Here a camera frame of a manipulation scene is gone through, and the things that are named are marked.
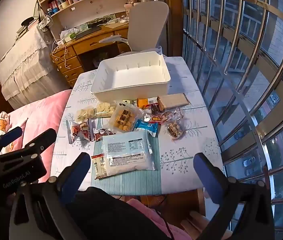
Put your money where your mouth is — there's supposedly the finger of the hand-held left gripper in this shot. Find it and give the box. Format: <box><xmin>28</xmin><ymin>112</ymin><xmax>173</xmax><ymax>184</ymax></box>
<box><xmin>0</xmin><ymin>126</ymin><xmax>23</xmax><ymax>156</ymax></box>
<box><xmin>0</xmin><ymin>128</ymin><xmax>57</xmax><ymax>162</ymax></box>

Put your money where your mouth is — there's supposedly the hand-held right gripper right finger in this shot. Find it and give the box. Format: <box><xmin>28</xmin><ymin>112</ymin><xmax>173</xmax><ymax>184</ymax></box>
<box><xmin>193</xmin><ymin>152</ymin><xmax>274</xmax><ymax>240</ymax></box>

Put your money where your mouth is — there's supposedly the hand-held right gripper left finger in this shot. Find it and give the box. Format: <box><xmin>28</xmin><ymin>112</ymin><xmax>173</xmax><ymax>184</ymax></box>
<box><xmin>9</xmin><ymin>152</ymin><xmax>91</xmax><ymax>240</ymax></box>

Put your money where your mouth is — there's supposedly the small cream label packet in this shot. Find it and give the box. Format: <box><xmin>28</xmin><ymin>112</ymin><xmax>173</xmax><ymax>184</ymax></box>
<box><xmin>91</xmin><ymin>154</ymin><xmax>108</xmax><ymax>180</ymax></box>

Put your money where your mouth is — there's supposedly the red and white snack packet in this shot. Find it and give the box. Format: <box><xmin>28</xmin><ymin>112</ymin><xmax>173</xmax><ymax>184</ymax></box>
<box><xmin>66</xmin><ymin>119</ymin><xmax>97</xmax><ymax>144</ymax></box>

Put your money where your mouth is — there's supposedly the small red and white packet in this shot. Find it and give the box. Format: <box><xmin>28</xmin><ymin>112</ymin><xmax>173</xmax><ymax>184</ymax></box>
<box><xmin>93</xmin><ymin>128</ymin><xmax>117</xmax><ymax>143</ymax></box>

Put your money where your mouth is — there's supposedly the clear packet of pale biscuits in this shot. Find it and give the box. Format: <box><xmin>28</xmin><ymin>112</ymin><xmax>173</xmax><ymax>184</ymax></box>
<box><xmin>76</xmin><ymin>106</ymin><xmax>97</xmax><ymax>123</ymax></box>
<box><xmin>95</xmin><ymin>101</ymin><xmax>118</xmax><ymax>118</ymax></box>

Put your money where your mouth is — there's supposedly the large white and blue packet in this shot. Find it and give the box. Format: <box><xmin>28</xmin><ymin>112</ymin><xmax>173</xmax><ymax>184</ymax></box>
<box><xmin>102</xmin><ymin>131</ymin><xmax>156</xmax><ymax>177</ymax></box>

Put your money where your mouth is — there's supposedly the clear nut brittle packet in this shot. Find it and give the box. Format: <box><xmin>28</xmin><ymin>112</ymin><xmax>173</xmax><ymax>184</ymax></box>
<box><xmin>167</xmin><ymin>121</ymin><xmax>187</xmax><ymax>140</ymax></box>
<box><xmin>160</xmin><ymin>107</ymin><xmax>184</xmax><ymax>124</ymax></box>

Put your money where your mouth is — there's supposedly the yellow biscuit packet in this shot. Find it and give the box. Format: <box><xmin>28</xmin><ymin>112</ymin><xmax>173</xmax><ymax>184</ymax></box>
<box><xmin>108</xmin><ymin>102</ymin><xmax>144</xmax><ymax>133</ymax></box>

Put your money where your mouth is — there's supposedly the shiny blue wrapper packet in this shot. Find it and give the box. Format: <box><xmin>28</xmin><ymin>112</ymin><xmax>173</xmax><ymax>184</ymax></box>
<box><xmin>132</xmin><ymin>119</ymin><xmax>160</xmax><ymax>137</ymax></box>

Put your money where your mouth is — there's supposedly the brown paper packet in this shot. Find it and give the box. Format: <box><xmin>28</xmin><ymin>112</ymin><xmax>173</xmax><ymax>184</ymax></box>
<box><xmin>157</xmin><ymin>93</ymin><xmax>191</xmax><ymax>110</ymax></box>

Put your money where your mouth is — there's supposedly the orange snack packet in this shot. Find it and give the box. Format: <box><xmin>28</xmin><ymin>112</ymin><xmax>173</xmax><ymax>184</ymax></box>
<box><xmin>136</xmin><ymin>97</ymin><xmax>158</xmax><ymax>109</ymax></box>

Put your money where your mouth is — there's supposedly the white plastic bin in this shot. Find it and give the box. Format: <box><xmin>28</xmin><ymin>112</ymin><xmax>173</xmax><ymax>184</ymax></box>
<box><xmin>91</xmin><ymin>51</ymin><xmax>171</xmax><ymax>104</ymax></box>

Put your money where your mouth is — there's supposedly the pink blanket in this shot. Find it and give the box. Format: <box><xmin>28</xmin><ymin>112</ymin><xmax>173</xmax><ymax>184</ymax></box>
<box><xmin>0</xmin><ymin>89</ymin><xmax>73</xmax><ymax>183</ymax></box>

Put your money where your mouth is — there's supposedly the tree print tablecloth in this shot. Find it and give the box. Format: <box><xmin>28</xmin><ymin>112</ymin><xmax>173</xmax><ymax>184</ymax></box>
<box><xmin>50</xmin><ymin>56</ymin><xmax>224</xmax><ymax>196</ymax></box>

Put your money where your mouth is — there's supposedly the wooden stool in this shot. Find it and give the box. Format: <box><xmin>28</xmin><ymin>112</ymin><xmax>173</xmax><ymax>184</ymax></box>
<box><xmin>179</xmin><ymin>187</ymin><xmax>232</xmax><ymax>240</ymax></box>

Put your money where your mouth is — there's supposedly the person's dark clothed leg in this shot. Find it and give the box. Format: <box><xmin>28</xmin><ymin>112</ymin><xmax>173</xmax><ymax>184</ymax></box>
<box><xmin>66</xmin><ymin>186</ymin><xmax>174</xmax><ymax>240</ymax></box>

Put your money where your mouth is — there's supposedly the white lace cover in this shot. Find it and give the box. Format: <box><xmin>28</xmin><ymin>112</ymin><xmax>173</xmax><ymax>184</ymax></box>
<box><xmin>0</xmin><ymin>25</ymin><xmax>67</xmax><ymax>108</ymax></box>

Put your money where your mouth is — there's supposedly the wooden desk with drawers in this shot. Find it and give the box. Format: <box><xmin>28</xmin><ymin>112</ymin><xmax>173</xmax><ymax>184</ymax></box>
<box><xmin>50</xmin><ymin>20</ymin><xmax>132</xmax><ymax>88</ymax></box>

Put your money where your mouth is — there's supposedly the wooden bookshelf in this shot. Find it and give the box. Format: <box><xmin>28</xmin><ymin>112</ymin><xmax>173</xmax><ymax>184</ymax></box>
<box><xmin>33</xmin><ymin>0</ymin><xmax>142</xmax><ymax>30</ymax></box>

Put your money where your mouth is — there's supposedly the grey office chair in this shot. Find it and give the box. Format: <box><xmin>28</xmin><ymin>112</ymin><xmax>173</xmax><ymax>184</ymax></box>
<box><xmin>99</xmin><ymin>0</ymin><xmax>170</xmax><ymax>58</ymax></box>

